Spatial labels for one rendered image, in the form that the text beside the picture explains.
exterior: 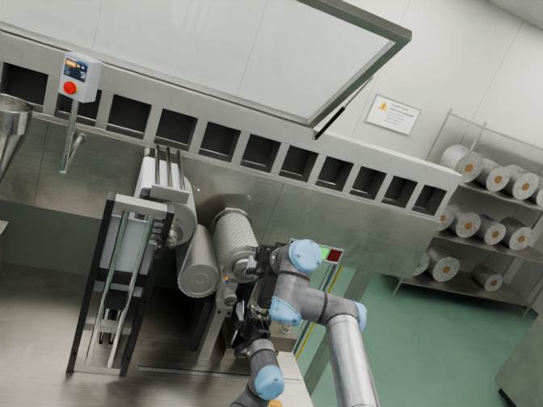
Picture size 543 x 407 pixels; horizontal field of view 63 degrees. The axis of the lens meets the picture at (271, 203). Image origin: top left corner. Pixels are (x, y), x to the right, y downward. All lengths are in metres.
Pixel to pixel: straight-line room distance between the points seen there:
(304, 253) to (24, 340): 0.87
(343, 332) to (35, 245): 1.14
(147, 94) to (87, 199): 0.41
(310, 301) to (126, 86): 0.88
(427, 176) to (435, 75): 2.76
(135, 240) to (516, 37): 4.37
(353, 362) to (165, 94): 0.99
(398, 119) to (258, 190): 3.00
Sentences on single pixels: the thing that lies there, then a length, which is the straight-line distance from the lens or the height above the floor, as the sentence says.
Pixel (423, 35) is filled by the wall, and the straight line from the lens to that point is 4.42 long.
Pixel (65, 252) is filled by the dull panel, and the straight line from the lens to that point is 1.72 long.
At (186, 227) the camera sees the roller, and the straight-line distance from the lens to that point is 1.28.
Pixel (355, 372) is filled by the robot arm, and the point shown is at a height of 1.41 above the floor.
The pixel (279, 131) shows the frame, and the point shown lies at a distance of 1.56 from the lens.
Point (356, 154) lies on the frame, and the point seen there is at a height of 1.61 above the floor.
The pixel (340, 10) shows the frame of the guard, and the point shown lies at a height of 2.01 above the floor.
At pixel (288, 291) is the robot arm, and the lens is 1.00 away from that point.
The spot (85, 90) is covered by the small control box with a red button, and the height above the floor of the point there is 1.64.
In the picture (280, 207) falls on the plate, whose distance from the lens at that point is 1.67.
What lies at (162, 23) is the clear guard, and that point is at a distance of 1.30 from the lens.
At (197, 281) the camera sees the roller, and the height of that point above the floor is 1.17.
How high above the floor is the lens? 1.91
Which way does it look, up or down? 20 degrees down
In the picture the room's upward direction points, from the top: 21 degrees clockwise
